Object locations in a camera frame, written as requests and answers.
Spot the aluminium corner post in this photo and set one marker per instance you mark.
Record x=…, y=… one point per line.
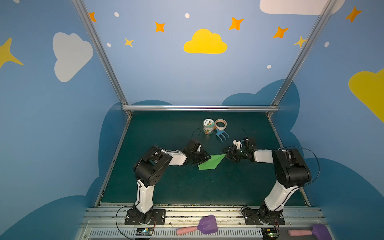
x=91, y=30
x=304, y=52

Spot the aluminium right corner post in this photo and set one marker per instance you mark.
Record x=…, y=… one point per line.
x=304, y=52

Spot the aluminium front rail base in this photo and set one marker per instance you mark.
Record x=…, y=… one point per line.
x=107, y=223

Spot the white tape roll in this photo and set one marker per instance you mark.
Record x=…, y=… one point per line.
x=220, y=124

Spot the aluminium back frame rail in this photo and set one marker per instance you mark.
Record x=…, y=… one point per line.
x=201, y=108

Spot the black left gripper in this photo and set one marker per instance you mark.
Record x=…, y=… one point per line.
x=199, y=153

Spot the right green circuit board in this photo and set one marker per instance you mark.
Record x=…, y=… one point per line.
x=269, y=234

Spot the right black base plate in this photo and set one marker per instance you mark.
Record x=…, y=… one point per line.
x=263, y=217

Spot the aluminium left corner post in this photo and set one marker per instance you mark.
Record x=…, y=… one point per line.
x=91, y=30

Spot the green square paper sheet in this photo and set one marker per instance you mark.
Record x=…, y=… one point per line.
x=212, y=163

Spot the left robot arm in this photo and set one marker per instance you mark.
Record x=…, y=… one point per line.
x=151, y=167

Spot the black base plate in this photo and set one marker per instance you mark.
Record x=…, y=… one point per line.
x=135, y=217
x=263, y=217

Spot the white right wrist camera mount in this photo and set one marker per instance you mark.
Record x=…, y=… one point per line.
x=247, y=144

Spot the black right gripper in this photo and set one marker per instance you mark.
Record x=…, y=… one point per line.
x=235, y=153

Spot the left green circuit board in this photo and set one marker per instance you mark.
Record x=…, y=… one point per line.
x=144, y=232

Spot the green circuit board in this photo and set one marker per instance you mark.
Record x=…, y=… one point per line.
x=269, y=234
x=144, y=232

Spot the carrot snack jar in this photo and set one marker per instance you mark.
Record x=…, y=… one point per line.
x=208, y=126

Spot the purple scoop pink handle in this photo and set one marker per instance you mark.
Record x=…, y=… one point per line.
x=207, y=225
x=318, y=230

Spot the blue garden hand rake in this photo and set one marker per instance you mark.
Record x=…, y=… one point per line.
x=222, y=135

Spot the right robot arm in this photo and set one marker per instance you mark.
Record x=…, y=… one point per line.
x=291, y=173

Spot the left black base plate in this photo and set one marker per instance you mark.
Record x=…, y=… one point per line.
x=135, y=217

